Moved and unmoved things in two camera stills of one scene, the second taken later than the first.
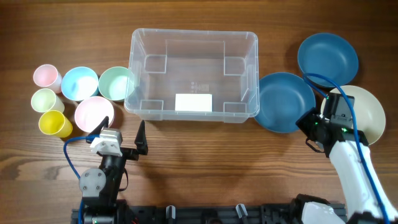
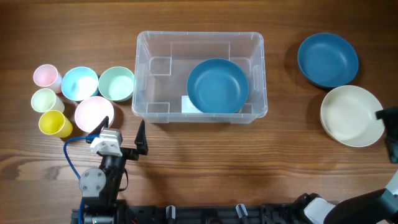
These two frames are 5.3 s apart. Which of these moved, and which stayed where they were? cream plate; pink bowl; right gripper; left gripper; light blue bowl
Moved: right gripper
Stayed: cream plate; pink bowl; left gripper; light blue bowl
